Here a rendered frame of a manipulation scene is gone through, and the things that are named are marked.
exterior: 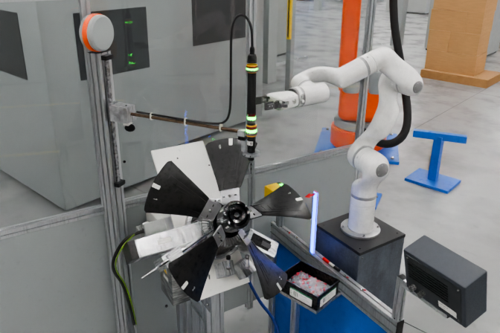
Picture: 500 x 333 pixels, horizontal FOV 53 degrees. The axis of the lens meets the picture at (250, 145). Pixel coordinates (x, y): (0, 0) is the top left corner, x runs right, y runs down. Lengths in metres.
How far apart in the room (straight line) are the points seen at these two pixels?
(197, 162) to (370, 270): 0.95
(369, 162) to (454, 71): 7.63
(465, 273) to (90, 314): 1.95
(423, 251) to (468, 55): 7.99
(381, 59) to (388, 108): 0.24
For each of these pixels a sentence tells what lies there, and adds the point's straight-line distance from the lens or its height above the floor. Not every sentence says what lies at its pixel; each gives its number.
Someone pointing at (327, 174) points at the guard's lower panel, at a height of 0.84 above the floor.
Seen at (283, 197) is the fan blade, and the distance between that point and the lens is 2.23.
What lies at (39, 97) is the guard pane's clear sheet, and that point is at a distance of 2.41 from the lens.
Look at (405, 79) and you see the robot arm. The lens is 2.24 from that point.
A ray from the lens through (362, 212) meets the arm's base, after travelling 2.43.
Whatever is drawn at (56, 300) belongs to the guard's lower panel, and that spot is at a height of 0.53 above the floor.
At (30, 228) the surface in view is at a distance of 2.62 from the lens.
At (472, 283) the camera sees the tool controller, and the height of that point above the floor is 1.23.
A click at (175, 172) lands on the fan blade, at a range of 2.01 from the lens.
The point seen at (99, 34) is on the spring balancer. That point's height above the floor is 1.88.
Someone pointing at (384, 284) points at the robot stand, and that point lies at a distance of 2.63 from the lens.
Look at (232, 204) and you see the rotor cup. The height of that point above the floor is 1.25.
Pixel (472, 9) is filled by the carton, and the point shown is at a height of 1.28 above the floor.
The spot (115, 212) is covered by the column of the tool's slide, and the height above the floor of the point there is 1.04.
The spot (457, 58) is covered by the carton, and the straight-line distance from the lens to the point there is 9.79.
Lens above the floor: 2.22
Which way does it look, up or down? 22 degrees down
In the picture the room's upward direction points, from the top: straight up
